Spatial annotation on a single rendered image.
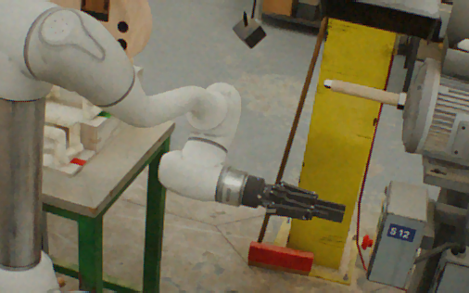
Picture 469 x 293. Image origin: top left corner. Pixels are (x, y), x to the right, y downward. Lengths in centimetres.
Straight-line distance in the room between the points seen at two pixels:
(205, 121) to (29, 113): 47
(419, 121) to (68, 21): 91
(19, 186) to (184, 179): 42
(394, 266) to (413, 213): 14
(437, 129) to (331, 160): 123
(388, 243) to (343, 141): 129
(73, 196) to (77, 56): 74
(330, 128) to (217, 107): 127
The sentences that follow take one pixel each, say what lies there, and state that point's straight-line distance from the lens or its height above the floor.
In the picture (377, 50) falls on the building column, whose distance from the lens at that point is 256.
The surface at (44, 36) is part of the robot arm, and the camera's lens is 101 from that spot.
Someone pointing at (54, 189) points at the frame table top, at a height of 93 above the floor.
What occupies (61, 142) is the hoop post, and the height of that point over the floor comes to 102.
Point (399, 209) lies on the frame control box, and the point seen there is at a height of 112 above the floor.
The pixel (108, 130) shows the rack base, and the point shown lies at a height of 98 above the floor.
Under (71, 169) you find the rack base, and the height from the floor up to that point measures 94.
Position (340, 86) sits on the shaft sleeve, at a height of 126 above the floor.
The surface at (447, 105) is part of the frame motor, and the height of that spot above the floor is 131.
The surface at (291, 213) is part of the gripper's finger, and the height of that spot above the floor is 107.
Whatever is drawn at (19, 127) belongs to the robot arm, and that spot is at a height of 131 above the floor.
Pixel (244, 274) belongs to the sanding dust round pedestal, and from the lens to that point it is 295.
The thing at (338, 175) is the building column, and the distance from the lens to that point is 279.
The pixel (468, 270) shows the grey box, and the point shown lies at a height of 92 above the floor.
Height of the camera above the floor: 184
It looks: 27 degrees down
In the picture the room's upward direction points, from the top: 8 degrees clockwise
